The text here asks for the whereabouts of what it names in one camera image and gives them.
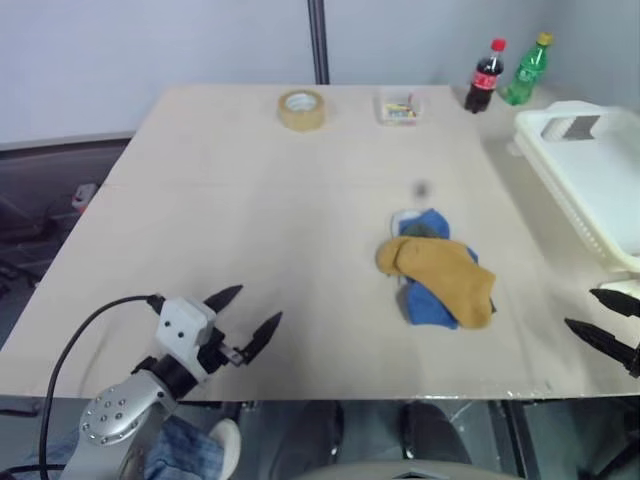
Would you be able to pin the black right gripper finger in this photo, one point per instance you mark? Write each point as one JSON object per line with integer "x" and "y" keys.
{"x": 617, "y": 301}
{"x": 602, "y": 339}

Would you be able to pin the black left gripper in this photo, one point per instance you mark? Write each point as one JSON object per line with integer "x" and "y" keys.
{"x": 221, "y": 351}

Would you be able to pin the mustard yellow sock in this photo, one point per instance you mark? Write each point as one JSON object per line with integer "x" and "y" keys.
{"x": 440, "y": 275}

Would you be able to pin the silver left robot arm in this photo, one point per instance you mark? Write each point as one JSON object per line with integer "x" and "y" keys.
{"x": 115, "y": 415}

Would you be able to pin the clear plastic box colourful contents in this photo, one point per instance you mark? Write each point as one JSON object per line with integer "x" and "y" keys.
{"x": 400, "y": 108}

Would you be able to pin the white shoe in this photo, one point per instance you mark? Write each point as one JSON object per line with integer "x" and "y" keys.
{"x": 227, "y": 440}

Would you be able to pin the white slotted plastic basket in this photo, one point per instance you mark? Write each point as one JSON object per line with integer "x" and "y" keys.
{"x": 590, "y": 170}

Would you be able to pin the blue jeans leg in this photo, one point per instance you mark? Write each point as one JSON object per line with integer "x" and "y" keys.
{"x": 180, "y": 452}

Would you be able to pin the blue sock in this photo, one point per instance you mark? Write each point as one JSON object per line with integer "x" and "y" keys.
{"x": 425, "y": 312}

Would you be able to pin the dark rounded shape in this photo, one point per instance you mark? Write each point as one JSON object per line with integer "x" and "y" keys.
{"x": 435, "y": 432}

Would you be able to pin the red and white floor device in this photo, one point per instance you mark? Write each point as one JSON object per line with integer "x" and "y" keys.
{"x": 84, "y": 194}

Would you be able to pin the brown packing tape roll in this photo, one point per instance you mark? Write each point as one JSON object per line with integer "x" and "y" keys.
{"x": 300, "y": 121}

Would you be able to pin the black equipment on floor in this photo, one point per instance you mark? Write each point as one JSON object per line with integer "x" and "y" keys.
{"x": 25, "y": 235}

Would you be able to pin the green soda bottle yellow cap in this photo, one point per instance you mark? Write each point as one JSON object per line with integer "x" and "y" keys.
{"x": 527, "y": 70}

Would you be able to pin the cola bottle red cap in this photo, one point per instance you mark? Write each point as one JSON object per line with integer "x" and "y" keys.
{"x": 482, "y": 80}

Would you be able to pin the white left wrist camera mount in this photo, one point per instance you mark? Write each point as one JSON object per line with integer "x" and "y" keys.
{"x": 180, "y": 325}

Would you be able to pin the dark vertical partition post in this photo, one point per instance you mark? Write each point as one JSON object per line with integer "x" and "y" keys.
{"x": 318, "y": 40}

